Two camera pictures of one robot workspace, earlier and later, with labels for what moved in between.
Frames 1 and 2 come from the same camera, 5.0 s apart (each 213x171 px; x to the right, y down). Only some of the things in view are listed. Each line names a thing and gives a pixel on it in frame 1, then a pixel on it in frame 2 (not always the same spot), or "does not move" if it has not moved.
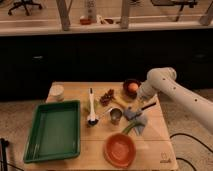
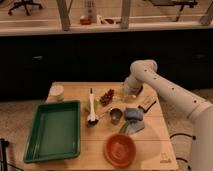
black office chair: x=25 y=3 does not move
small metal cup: x=115 y=115 does not move
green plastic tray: x=54 y=131 does not move
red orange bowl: x=120 y=150 does not move
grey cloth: x=142 y=120 -> x=134 y=126
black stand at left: x=3 y=154 does not move
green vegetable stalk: x=131 y=124 -> x=124 y=127
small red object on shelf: x=85 y=21 does not move
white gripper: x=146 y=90 -> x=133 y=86
